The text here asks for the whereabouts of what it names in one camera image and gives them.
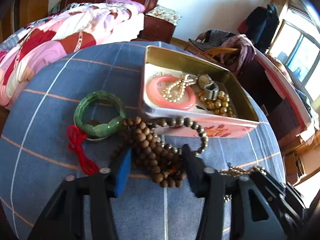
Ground wooden wardrobe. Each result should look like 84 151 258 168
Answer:
1 0 49 41

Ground pink bangle bracelet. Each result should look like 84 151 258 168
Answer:
145 75 197 111

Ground yellow amber bead bracelet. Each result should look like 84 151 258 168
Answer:
197 89 237 119

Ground bed with patchwork quilt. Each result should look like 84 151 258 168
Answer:
1 3 144 109

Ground dark coats on rack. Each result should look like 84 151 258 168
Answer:
237 4 279 53

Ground white pearl necklace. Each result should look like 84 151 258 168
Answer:
161 73 198 103

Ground silver wristwatch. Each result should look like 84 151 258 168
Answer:
197 74 219 100

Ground red cord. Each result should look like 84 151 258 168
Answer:
66 125 100 177

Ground dark wooden nightstand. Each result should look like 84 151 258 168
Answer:
138 15 175 43

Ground green jade bracelet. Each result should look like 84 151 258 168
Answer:
73 90 127 139

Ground wicker chair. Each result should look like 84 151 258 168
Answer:
184 41 239 66

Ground grey garment on chair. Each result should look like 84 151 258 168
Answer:
189 29 235 51

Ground brown wooden bead necklace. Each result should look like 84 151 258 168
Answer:
109 115 209 189

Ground floral cloth on nightstand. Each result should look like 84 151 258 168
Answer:
146 5 181 26

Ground gold pink tin box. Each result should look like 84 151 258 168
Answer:
139 46 259 138

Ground mauve garment on chair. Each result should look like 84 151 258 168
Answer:
221 34 257 74

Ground window with frame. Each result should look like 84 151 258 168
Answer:
270 8 319 102

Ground dark wooden desk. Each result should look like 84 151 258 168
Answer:
236 51 318 155

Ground purple pillow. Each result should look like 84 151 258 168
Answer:
104 0 145 13

